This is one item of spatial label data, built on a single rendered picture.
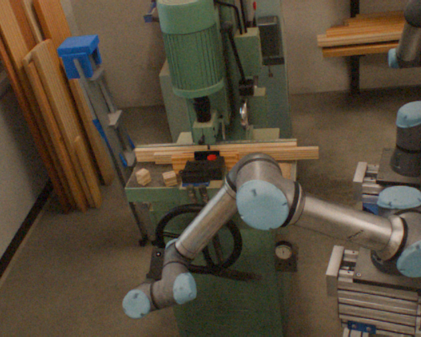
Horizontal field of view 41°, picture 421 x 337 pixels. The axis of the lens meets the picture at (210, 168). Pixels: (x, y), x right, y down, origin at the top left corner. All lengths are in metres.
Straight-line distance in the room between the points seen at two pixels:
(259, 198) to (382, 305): 0.65
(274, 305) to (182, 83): 0.95
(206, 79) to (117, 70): 2.83
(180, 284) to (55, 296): 1.61
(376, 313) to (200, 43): 0.98
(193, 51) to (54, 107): 1.64
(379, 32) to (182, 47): 2.31
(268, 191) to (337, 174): 2.28
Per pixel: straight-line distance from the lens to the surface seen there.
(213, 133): 1.95
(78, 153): 3.38
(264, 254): 2.08
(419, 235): 1.47
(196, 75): 1.82
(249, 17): 2.09
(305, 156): 2.00
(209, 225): 1.52
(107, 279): 3.04
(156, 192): 1.98
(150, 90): 4.63
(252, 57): 2.04
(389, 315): 1.80
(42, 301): 3.07
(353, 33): 3.89
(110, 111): 2.96
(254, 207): 1.29
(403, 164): 2.05
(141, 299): 1.54
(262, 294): 2.22
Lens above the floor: 1.97
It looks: 32 degrees down
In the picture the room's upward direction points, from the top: 9 degrees counter-clockwise
